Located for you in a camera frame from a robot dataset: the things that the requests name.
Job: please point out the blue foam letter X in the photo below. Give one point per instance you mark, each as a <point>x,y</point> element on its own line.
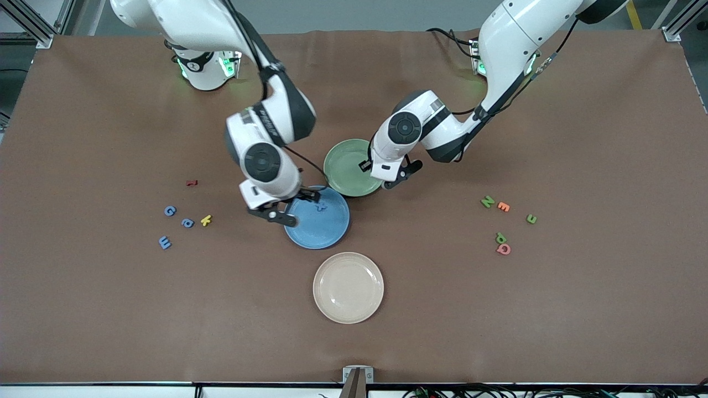
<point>321,208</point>

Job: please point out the blue foam letter p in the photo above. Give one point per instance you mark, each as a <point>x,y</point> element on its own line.
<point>185,221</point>

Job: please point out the blue foam letter G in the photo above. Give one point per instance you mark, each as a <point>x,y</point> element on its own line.
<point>170,214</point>

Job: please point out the blue foam letter E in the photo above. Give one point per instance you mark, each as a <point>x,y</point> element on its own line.
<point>165,242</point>

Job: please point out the green foam letter p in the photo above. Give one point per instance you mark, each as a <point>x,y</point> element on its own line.
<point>498,235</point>

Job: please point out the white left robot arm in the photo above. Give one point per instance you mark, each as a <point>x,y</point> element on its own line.
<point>514,44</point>

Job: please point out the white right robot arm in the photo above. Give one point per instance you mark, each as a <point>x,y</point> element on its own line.
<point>193,22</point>

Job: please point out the green plate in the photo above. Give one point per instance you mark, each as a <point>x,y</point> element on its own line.
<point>345,171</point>

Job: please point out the blue plate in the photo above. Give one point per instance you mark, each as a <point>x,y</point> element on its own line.
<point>321,232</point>

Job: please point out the yellow foam letter K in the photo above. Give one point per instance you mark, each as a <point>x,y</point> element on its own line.
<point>206,220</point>

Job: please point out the beige plate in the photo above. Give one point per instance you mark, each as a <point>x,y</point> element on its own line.
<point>348,287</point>

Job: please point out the orange foam letter E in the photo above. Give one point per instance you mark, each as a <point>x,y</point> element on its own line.
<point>503,207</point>

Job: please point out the pink foam letter Q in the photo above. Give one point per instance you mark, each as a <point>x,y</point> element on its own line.
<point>498,249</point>

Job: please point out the brown table cover mat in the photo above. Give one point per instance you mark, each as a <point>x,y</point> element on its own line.
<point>166,320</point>

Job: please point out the grey metal bracket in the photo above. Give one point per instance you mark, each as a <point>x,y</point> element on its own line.
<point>348,376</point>

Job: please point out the beige camera post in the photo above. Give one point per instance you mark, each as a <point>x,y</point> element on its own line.
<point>354,389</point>

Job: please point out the aluminium frame profile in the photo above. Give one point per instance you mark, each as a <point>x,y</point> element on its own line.
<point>41,37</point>
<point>672,34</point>

